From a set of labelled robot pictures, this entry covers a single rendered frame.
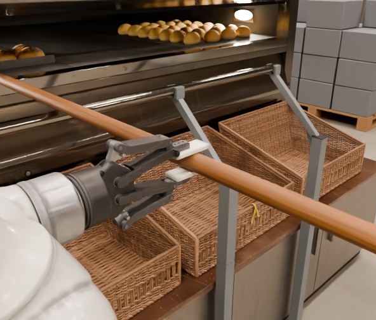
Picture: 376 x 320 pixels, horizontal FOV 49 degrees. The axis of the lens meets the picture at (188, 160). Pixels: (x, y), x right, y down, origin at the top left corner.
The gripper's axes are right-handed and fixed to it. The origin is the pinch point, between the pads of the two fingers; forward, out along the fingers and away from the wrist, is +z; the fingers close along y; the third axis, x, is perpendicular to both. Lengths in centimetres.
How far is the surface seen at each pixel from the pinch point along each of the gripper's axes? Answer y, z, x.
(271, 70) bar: 4, 83, -44
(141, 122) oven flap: 24, 50, -79
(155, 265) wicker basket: 49, 18, -33
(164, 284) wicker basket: 57, 21, -33
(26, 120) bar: 2.5, -7.0, -44.7
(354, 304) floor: 119, 126, -14
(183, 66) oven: 6, 75, -82
